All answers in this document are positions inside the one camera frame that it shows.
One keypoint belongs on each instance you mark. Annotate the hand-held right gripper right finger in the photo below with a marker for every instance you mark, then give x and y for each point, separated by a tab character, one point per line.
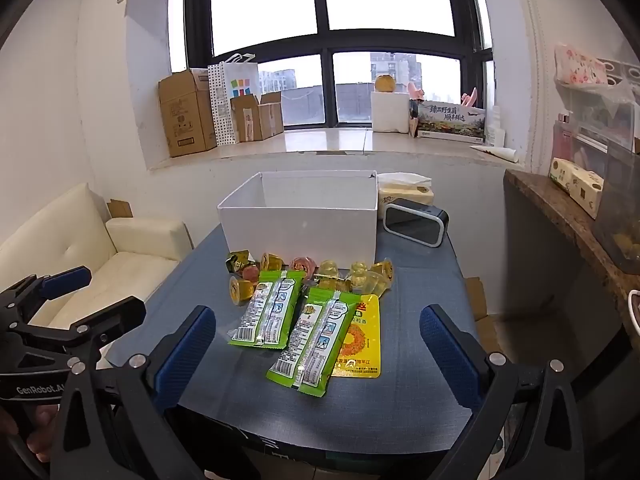
450	360

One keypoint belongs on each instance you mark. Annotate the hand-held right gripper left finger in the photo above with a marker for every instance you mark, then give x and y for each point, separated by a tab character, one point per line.
186	355

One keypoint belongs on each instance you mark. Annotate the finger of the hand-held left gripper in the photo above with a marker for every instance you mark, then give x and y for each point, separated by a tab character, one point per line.
65	281
112	316

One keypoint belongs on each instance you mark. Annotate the yellow snack packet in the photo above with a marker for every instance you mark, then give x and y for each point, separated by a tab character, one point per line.
362	340

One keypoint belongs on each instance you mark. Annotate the green snack packet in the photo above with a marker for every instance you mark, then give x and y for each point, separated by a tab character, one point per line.
310	345
265	310

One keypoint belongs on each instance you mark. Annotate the group of jelly cups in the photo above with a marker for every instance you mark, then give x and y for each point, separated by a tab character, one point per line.
272	262

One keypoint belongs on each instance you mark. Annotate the person's left hand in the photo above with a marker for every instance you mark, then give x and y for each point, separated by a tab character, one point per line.
42	420

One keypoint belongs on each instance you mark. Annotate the cream sofa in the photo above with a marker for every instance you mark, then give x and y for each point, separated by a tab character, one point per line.
125	270

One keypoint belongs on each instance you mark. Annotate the cardboard box on floor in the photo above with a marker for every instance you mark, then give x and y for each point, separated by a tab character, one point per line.
475	300

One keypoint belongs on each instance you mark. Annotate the cardboard flap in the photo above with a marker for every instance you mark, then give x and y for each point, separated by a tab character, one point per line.
120	208

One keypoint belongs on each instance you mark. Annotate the black digital clock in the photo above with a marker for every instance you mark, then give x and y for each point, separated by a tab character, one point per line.
412	220

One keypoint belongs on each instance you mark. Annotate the soft tissue pack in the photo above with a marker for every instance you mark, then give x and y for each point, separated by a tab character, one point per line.
400	192

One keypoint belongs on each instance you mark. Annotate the wooden counter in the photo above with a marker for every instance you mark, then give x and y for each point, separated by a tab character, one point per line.
565	220

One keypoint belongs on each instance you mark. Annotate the large cardboard box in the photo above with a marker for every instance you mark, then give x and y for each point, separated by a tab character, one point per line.
185	115

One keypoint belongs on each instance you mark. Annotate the white paper cone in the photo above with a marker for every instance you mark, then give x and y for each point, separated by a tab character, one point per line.
495	152

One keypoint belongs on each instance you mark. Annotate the patterned tissue box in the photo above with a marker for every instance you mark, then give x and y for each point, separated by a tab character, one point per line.
575	185

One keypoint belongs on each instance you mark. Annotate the dark clear container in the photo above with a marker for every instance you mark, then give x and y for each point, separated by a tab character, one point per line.
620	220

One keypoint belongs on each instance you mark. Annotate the white dotted paper bag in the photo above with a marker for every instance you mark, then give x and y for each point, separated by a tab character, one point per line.
225	110

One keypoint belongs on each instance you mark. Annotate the landscape printed box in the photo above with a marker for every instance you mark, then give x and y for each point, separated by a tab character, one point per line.
452	121

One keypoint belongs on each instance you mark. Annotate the small open cardboard box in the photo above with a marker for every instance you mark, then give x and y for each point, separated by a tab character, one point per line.
252	120

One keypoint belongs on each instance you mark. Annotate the white foam box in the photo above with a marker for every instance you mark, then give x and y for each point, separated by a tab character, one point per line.
390	112

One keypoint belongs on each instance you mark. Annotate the pink toy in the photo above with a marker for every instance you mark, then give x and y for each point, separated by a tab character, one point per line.
416	92
470	96

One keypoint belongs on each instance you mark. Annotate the round yellow fruit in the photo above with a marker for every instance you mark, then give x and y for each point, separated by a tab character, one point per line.
385	83

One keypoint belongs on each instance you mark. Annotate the clear plastic organiser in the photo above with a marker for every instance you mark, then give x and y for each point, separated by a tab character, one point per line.
600	115

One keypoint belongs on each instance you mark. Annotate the floral pouch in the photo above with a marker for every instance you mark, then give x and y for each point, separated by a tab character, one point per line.
580	65

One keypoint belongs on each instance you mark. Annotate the black window frame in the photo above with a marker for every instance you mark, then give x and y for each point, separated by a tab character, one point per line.
325	45

